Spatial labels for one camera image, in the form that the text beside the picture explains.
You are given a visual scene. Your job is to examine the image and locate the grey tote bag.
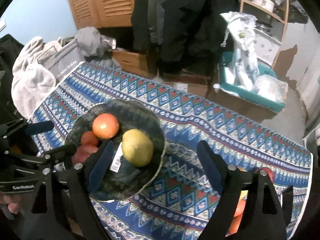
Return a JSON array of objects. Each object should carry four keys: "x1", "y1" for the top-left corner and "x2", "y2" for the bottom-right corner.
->
[{"x1": 41, "y1": 39, "x2": 85, "y2": 80}]

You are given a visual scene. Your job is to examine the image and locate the black hanging coats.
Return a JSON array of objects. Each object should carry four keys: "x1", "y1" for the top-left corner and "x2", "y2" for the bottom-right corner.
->
[{"x1": 130, "y1": 0, "x2": 240, "y2": 68}]

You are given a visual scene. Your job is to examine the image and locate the small cardboard box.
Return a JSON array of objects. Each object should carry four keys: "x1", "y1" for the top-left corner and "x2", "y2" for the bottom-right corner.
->
[{"x1": 160, "y1": 72, "x2": 213, "y2": 98}]

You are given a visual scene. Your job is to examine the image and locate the clear plastic bag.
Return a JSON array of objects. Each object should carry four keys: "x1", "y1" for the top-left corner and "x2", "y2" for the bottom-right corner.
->
[{"x1": 255, "y1": 74, "x2": 288, "y2": 103}]

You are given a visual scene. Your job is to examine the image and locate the grey hanging bag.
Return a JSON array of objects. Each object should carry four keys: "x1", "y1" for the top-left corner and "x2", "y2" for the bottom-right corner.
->
[{"x1": 287, "y1": 1, "x2": 310, "y2": 24}]

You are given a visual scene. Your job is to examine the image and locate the black case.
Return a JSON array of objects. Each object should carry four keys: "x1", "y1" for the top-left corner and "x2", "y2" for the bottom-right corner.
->
[{"x1": 0, "y1": 34, "x2": 24, "y2": 125}]

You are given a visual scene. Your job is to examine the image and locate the blue patterned tablecloth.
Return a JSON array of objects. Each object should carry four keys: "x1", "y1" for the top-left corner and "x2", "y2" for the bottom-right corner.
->
[{"x1": 27, "y1": 60, "x2": 314, "y2": 240}]

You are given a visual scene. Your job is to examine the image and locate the person's left hand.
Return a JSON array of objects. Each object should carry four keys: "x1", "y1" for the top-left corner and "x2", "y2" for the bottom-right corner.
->
[{"x1": 0, "y1": 194, "x2": 25, "y2": 215}]

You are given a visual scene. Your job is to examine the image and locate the teal plastic basket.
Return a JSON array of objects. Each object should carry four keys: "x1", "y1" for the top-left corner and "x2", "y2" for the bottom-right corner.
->
[{"x1": 219, "y1": 52, "x2": 286, "y2": 113}]

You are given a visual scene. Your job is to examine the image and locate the steel pot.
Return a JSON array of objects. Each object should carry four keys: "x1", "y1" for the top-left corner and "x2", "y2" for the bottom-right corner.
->
[{"x1": 255, "y1": 20, "x2": 274, "y2": 33}]

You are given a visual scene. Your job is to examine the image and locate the white printed rice bag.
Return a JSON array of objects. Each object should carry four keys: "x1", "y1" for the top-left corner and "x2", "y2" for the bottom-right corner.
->
[{"x1": 220, "y1": 11, "x2": 260, "y2": 90}]

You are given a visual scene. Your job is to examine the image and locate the wooden louvered wardrobe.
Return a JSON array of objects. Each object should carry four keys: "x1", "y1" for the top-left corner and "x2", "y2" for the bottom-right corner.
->
[{"x1": 64, "y1": 0, "x2": 138, "y2": 29}]

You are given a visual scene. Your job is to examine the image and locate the white towel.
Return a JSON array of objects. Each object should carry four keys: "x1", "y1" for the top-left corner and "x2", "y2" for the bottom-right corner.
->
[{"x1": 11, "y1": 36, "x2": 57, "y2": 119}]

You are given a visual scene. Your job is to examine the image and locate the red apple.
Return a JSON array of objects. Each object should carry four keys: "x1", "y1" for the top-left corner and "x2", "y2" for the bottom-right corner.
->
[
  {"x1": 257, "y1": 167, "x2": 275, "y2": 183},
  {"x1": 72, "y1": 144, "x2": 99, "y2": 165}
]

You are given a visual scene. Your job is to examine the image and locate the white patterned storage box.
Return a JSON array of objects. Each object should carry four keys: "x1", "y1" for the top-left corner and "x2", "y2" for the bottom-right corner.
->
[{"x1": 255, "y1": 30, "x2": 283, "y2": 64}]

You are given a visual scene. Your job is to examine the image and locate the large cardboard box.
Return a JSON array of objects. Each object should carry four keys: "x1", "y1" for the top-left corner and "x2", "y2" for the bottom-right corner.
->
[{"x1": 212, "y1": 85, "x2": 278, "y2": 123}]

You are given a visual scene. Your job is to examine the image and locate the grey jacket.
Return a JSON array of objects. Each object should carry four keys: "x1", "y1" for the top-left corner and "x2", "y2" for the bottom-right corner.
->
[{"x1": 147, "y1": 0, "x2": 167, "y2": 45}]

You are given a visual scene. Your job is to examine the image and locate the wooden drawer box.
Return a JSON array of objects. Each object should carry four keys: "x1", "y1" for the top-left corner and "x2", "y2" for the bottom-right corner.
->
[{"x1": 112, "y1": 49, "x2": 160, "y2": 78}]

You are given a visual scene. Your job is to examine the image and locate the pale blue door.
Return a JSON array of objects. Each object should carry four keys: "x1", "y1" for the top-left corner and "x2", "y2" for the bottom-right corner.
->
[{"x1": 272, "y1": 22, "x2": 320, "y2": 100}]

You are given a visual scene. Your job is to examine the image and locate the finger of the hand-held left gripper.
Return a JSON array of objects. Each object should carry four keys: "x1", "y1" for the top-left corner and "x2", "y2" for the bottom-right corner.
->
[
  {"x1": 0, "y1": 119, "x2": 54, "y2": 140},
  {"x1": 4, "y1": 144, "x2": 77, "y2": 167}
]

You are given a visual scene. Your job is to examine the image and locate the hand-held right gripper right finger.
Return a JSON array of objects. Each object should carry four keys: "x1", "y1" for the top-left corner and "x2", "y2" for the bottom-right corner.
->
[{"x1": 197, "y1": 140, "x2": 287, "y2": 240}]

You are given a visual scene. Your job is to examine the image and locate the wooden shelf rack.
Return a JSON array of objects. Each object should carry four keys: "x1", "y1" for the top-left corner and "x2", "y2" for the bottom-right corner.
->
[{"x1": 239, "y1": 0, "x2": 292, "y2": 67}]

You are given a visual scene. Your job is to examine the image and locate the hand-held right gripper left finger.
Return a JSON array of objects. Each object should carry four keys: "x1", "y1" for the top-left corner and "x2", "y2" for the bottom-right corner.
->
[{"x1": 30, "y1": 140, "x2": 114, "y2": 240}]

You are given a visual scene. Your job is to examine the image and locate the small tangerine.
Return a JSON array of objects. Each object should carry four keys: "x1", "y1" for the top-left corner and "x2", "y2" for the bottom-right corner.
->
[
  {"x1": 80, "y1": 131, "x2": 99, "y2": 146},
  {"x1": 227, "y1": 216, "x2": 243, "y2": 235}
]

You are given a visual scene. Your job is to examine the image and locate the dark green glass bowl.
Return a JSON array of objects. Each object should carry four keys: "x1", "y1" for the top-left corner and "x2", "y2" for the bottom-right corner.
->
[{"x1": 64, "y1": 99, "x2": 166, "y2": 202}]

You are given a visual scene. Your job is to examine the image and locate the black smartphone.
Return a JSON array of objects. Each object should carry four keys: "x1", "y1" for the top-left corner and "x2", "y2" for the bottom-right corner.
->
[{"x1": 280, "y1": 185, "x2": 293, "y2": 220}]

